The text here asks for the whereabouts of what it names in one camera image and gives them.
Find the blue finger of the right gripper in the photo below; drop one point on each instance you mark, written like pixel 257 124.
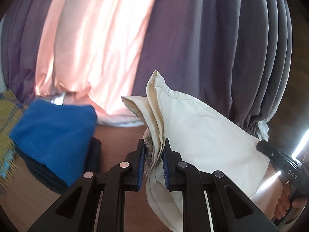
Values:
pixel 276 156

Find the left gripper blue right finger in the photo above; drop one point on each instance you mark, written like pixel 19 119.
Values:
pixel 173 177

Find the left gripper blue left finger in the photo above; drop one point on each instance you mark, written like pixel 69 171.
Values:
pixel 136 159

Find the cream white pants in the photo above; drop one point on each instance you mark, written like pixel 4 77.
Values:
pixel 203 137

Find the right hand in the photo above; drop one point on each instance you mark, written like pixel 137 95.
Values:
pixel 284 204

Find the white sheer curtain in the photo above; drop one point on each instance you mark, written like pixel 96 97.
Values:
pixel 262 130

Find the blue folded garment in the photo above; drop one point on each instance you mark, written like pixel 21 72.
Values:
pixel 56 136

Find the pink curtain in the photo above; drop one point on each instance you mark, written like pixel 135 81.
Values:
pixel 89 52

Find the grey curtain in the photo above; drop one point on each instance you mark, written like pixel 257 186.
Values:
pixel 234 55

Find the yellow checked blanket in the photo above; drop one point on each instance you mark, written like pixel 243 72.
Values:
pixel 11 112

